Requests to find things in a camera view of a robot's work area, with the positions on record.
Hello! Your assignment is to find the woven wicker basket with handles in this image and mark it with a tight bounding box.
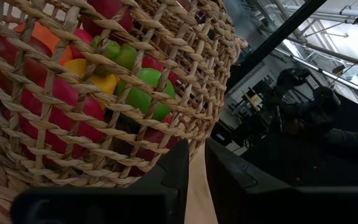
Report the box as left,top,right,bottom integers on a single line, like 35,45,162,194
0,0,249,191

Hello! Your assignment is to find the small red yellow apple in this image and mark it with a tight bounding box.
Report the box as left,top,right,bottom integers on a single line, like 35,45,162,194
71,28,94,60

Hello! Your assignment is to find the round orange fruit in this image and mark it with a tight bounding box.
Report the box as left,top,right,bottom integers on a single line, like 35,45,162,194
12,21,74,65

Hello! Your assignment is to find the black aluminium frame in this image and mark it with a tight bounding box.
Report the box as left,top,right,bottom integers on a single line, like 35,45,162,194
225,0,328,94

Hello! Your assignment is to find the green apple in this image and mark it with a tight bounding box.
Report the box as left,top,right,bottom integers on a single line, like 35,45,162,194
114,67,177,123

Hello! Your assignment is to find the yellow bell pepper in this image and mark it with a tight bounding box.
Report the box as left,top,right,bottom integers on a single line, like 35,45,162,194
62,58,118,96

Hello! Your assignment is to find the green toy cucumber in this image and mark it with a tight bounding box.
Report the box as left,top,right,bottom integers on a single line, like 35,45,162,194
91,35,139,77

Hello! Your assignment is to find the dark red apple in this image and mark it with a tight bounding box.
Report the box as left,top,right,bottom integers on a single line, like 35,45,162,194
126,113,185,177

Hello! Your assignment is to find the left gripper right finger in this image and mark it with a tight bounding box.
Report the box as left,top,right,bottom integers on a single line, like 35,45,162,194
204,138,260,224

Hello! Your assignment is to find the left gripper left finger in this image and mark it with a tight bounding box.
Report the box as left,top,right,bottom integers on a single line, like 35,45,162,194
126,139,190,224

